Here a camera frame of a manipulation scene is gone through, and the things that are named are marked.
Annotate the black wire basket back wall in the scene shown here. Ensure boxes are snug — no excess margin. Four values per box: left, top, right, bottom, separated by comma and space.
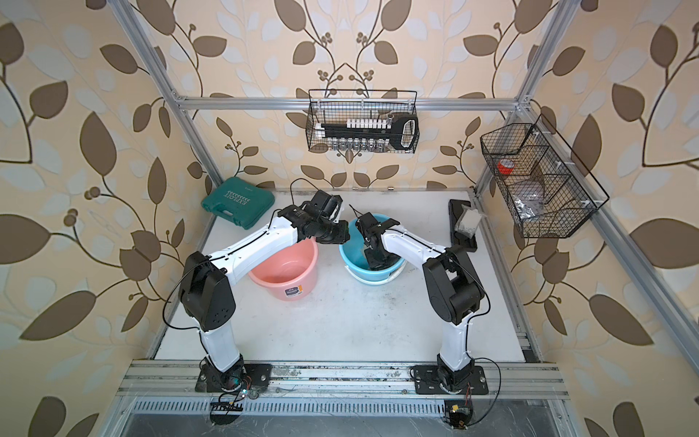
305, 87, 420, 154

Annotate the black socket set holder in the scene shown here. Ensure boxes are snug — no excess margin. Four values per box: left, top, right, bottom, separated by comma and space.
311, 114, 420, 152

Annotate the black tray with plastic bag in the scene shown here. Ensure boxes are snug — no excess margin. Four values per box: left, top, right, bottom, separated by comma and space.
448, 200, 483, 252

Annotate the black wire basket wall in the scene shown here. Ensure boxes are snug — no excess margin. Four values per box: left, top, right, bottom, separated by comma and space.
305, 87, 420, 154
480, 115, 610, 239

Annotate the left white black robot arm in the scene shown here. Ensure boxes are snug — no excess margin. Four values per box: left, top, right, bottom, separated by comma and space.
178, 190, 350, 393

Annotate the green plastic tool case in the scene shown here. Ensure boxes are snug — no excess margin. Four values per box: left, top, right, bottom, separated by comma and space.
201, 177, 275, 229

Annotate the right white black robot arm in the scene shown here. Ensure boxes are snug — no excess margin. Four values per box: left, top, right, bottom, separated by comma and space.
356, 213, 486, 393

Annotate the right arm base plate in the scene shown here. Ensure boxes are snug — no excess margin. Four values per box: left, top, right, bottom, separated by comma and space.
409, 364, 490, 396

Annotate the black wire basket right wall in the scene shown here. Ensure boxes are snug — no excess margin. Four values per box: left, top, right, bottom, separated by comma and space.
480, 115, 610, 239

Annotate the aluminium front rail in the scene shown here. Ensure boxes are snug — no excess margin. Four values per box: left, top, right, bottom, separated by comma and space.
118, 360, 570, 401

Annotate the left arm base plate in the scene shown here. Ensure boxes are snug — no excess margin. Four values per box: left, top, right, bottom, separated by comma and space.
195, 362, 273, 393

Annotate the pink plastic bucket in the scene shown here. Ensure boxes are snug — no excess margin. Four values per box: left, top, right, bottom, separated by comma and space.
249, 239, 319, 302

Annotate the silver foil bag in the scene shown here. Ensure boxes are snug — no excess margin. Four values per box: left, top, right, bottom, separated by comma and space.
510, 180, 545, 221

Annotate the blue plastic bucket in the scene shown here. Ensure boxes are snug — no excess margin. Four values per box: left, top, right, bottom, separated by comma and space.
339, 220, 406, 286

